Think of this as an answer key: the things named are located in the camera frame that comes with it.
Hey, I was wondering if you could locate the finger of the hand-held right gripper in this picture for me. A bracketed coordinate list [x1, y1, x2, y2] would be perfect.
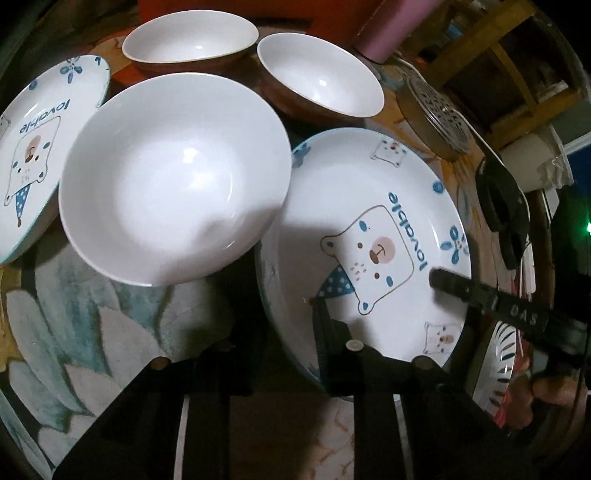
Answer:
[429, 267, 551, 343]

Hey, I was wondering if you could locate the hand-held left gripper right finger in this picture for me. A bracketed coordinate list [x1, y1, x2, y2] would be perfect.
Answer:
[313, 300, 525, 480]

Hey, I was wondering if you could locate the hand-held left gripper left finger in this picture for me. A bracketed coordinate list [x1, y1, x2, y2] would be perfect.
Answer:
[52, 316, 269, 480]

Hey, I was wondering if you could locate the bear print plate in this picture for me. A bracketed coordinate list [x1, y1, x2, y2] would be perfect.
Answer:
[255, 128, 472, 398]
[0, 54, 112, 266]

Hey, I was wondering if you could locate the large white bowl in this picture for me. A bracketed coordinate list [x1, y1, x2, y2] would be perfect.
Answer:
[58, 72, 293, 288]

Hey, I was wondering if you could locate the white bowl brown outside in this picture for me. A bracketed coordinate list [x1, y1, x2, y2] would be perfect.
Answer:
[257, 33, 385, 121]
[122, 8, 260, 78]

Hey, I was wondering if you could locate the person's right hand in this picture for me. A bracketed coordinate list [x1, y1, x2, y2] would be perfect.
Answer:
[530, 375, 591, 432]

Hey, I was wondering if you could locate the striped pattern plate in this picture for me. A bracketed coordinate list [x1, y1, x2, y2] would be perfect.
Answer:
[471, 320, 517, 411]

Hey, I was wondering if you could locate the floral tablecloth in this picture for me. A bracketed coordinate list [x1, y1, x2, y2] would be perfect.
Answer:
[0, 28, 536, 480]

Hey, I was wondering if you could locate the round perforated metal lid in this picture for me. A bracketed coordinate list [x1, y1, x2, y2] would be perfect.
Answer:
[398, 74, 472, 161]

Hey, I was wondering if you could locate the pink tumbler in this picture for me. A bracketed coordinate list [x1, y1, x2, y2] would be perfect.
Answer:
[353, 0, 416, 64]

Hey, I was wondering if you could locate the wooden shelf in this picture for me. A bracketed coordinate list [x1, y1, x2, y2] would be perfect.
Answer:
[416, 0, 583, 148]

